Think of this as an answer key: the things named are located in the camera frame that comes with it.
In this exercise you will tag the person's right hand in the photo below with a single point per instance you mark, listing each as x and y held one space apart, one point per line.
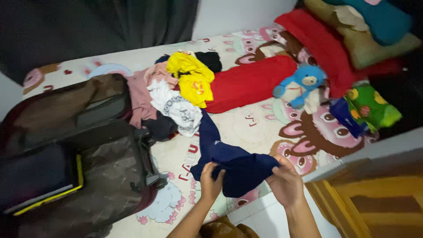
287 185

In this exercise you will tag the person's left hand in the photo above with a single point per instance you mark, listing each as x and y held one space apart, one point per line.
210 185

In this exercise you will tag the navy blue garment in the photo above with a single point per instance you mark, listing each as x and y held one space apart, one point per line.
238 165

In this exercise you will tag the cartoon print bed sheet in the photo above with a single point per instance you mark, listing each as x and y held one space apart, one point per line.
244 125

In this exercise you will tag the dark grey garment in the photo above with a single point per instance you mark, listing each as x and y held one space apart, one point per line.
160 127

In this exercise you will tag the white printed shirt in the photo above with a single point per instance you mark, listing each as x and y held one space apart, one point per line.
175 105

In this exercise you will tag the wooden door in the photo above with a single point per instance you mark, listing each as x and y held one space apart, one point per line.
373 205

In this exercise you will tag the blue cloth item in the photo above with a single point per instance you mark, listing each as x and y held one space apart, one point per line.
345 117

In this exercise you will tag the dark open suitcase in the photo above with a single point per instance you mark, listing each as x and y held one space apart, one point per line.
109 172

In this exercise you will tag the blue teddy bear plush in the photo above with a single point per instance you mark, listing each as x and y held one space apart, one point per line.
302 84

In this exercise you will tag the yellow shirt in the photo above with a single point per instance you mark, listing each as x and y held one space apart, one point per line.
193 79

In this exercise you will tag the red bolster pillow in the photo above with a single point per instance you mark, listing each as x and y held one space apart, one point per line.
251 81

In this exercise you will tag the pink garment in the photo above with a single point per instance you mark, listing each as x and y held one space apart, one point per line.
140 92

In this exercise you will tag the green patterned cushion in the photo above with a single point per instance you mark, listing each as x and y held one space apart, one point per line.
371 105

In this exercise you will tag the black garment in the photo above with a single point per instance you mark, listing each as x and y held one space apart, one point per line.
210 60

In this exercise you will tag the olive tan pillow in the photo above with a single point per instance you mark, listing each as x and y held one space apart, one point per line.
366 43

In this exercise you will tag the dark pouch with yellow trim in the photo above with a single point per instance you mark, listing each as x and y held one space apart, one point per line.
36 178

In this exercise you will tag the teal pillow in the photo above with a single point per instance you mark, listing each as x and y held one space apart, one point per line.
383 19

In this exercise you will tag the dark grey curtain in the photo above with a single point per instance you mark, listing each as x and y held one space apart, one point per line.
82 29

